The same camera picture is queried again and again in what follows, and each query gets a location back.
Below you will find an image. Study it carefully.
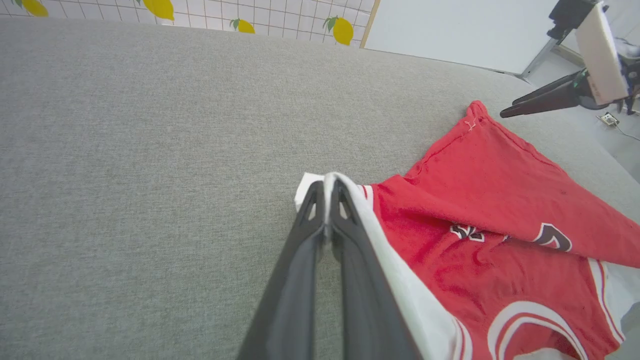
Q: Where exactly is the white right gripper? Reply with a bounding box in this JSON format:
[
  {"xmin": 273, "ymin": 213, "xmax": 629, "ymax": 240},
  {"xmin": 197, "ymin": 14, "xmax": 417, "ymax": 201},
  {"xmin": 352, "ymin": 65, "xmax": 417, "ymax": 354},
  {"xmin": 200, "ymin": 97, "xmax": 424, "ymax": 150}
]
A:
[{"xmin": 500, "ymin": 2, "xmax": 631, "ymax": 119}]

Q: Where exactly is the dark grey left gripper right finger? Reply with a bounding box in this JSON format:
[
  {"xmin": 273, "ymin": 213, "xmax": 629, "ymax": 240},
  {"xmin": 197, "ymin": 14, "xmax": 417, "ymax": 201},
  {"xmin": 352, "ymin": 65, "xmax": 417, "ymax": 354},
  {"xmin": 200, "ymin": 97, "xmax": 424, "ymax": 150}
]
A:
[{"xmin": 330, "ymin": 179, "xmax": 421, "ymax": 360}]

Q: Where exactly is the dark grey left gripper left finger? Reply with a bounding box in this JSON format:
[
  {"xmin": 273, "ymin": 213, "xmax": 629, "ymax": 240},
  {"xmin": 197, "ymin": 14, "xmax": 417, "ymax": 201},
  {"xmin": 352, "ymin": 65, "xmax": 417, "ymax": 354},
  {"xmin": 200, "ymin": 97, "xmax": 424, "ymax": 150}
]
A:
[{"xmin": 237, "ymin": 181, "xmax": 326, "ymax": 360}]

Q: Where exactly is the red and white jersey garment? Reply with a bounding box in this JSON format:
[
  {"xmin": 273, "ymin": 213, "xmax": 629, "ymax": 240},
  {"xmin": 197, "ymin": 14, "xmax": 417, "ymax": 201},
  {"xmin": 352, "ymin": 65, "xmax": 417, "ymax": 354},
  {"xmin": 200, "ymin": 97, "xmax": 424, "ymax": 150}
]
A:
[{"xmin": 294, "ymin": 100, "xmax": 640, "ymax": 360}]

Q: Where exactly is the grey metal panel leg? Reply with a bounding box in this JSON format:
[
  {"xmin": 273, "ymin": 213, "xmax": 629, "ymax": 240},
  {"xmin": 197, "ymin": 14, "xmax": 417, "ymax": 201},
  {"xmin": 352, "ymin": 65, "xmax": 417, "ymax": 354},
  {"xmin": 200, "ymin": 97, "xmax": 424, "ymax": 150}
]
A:
[{"xmin": 519, "ymin": 37, "xmax": 560, "ymax": 81}]

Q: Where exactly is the plain white board panel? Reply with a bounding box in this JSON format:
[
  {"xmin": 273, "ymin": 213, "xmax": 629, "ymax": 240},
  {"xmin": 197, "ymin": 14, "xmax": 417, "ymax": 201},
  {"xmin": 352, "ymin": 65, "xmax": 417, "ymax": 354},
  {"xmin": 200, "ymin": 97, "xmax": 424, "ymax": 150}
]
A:
[{"xmin": 364, "ymin": 0, "xmax": 571, "ymax": 76}]

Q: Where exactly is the lemon print restaurant backdrop panel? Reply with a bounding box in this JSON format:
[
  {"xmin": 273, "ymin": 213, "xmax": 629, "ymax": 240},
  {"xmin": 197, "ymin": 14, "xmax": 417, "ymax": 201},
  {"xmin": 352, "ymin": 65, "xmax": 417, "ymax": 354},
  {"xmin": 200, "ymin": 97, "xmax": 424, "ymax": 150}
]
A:
[{"xmin": 0, "ymin": 0, "xmax": 381, "ymax": 49}]

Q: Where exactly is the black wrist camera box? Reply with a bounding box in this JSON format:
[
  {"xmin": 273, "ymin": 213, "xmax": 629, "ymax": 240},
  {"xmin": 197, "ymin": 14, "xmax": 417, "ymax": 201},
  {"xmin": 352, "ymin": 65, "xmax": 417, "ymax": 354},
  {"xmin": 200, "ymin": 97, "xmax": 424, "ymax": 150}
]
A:
[{"xmin": 546, "ymin": 0, "xmax": 610, "ymax": 41}]

